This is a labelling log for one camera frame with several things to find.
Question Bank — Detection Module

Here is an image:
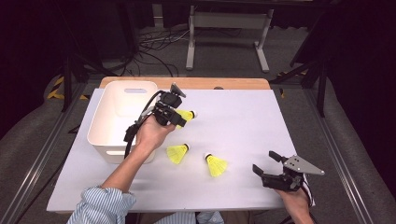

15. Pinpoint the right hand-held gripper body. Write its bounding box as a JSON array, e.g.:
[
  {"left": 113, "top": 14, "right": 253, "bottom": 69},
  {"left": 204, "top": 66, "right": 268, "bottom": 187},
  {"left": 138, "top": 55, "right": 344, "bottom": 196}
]
[{"left": 261, "top": 154, "right": 326, "bottom": 192}]

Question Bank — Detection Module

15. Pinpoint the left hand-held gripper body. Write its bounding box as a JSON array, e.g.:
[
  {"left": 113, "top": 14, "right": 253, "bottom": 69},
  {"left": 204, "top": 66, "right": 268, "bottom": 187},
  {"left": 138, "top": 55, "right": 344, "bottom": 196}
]
[{"left": 153, "top": 82, "right": 188, "bottom": 127}]

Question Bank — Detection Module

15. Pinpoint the yellow plastic shuttlecock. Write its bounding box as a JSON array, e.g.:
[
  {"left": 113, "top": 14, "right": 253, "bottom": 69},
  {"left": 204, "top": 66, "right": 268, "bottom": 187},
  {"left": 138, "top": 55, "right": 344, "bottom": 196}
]
[
  {"left": 204, "top": 152, "right": 229, "bottom": 178},
  {"left": 165, "top": 143, "right": 191, "bottom": 165},
  {"left": 174, "top": 109, "right": 198, "bottom": 130}
]

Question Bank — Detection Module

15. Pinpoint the white plastic bin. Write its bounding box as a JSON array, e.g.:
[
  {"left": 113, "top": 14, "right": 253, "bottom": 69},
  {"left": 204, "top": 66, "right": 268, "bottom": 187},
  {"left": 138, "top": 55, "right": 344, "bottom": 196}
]
[{"left": 86, "top": 79, "right": 161, "bottom": 165}]

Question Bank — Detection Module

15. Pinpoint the person's right hand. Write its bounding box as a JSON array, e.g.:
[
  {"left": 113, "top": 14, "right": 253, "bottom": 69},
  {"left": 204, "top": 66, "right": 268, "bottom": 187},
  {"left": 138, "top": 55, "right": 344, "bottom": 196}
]
[{"left": 275, "top": 186, "right": 313, "bottom": 217}]

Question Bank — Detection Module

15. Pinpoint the person's left hand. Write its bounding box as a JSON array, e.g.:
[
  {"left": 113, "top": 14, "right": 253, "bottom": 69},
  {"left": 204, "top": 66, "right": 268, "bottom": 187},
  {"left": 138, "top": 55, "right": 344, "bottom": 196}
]
[{"left": 134, "top": 115, "right": 177, "bottom": 155}]

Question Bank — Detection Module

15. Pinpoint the wooden table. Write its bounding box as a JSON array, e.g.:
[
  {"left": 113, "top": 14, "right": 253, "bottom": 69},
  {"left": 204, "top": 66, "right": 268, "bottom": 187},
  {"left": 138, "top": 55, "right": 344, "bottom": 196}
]
[{"left": 52, "top": 76, "right": 312, "bottom": 217}]

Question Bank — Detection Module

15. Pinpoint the white table cover sheet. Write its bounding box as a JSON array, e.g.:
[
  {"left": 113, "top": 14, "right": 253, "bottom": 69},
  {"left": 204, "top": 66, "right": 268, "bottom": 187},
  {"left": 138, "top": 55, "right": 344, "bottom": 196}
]
[{"left": 46, "top": 88, "right": 316, "bottom": 214}]

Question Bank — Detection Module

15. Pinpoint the black tripod stand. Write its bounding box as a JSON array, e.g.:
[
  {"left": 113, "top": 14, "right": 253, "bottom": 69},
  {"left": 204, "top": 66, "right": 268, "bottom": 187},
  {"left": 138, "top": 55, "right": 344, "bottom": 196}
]
[
  {"left": 269, "top": 55, "right": 328, "bottom": 118},
  {"left": 61, "top": 52, "right": 120, "bottom": 113}
]

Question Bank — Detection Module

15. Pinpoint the grey metal stand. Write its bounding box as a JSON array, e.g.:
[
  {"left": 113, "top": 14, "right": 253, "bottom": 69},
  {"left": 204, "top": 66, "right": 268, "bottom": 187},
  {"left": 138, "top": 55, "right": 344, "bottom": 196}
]
[{"left": 185, "top": 5, "right": 275, "bottom": 74}]

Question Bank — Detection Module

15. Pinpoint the yellow black hazard tape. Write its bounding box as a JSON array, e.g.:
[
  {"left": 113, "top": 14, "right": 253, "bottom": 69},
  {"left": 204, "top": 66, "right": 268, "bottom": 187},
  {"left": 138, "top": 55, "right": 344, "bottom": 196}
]
[{"left": 46, "top": 76, "right": 90, "bottom": 101}]

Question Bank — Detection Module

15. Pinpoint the dark curtain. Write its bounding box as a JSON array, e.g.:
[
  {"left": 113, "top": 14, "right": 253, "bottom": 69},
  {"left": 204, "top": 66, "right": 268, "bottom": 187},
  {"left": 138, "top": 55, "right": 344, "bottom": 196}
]
[
  {"left": 292, "top": 0, "right": 396, "bottom": 213},
  {"left": 0, "top": 0, "right": 104, "bottom": 139}
]

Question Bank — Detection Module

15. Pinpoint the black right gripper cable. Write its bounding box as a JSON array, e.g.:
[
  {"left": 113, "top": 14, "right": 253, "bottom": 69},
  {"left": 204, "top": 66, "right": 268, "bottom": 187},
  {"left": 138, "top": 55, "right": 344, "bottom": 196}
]
[{"left": 302, "top": 176, "right": 314, "bottom": 208}]

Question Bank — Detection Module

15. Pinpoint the aluminium floor rail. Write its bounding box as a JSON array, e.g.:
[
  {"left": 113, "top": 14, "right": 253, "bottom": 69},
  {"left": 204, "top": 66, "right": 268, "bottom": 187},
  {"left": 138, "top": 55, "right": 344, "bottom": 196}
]
[
  {"left": 0, "top": 82, "right": 94, "bottom": 224},
  {"left": 303, "top": 88, "right": 387, "bottom": 224}
]

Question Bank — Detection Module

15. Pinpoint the bundle of black floor cables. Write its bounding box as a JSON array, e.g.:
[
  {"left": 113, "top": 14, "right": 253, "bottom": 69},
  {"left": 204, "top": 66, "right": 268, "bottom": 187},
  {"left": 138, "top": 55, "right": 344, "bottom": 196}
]
[{"left": 102, "top": 27, "right": 244, "bottom": 78}]

